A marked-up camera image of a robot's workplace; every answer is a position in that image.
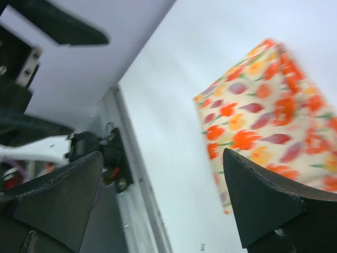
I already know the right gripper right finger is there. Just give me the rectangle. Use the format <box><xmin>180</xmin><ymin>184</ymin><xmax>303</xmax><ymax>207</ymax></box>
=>
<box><xmin>223</xmin><ymin>149</ymin><xmax>336</xmax><ymax>252</ymax></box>

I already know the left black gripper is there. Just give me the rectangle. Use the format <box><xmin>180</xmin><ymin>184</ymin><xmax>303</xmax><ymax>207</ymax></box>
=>
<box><xmin>1</xmin><ymin>1</ymin><xmax>108</xmax><ymax>111</ymax></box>

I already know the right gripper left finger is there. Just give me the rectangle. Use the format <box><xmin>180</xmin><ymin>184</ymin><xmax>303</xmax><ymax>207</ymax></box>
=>
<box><xmin>1</xmin><ymin>152</ymin><xmax>103</xmax><ymax>252</ymax></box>

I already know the floral orange skirt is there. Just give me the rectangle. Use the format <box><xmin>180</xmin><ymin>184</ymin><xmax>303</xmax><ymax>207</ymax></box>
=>
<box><xmin>194</xmin><ymin>39</ymin><xmax>336</xmax><ymax>214</ymax></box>

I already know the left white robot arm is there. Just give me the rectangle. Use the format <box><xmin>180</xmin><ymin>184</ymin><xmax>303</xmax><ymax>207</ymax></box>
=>
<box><xmin>1</xmin><ymin>1</ymin><xmax>109</xmax><ymax>164</ymax></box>

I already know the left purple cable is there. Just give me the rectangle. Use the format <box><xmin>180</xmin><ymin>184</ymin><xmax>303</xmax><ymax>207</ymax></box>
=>
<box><xmin>0</xmin><ymin>158</ymin><xmax>32</xmax><ymax>185</ymax></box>

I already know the aluminium rail frame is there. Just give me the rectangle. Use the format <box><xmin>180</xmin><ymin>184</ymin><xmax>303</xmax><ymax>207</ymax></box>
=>
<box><xmin>81</xmin><ymin>87</ymin><xmax>172</xmax><ymax>252</ymax></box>

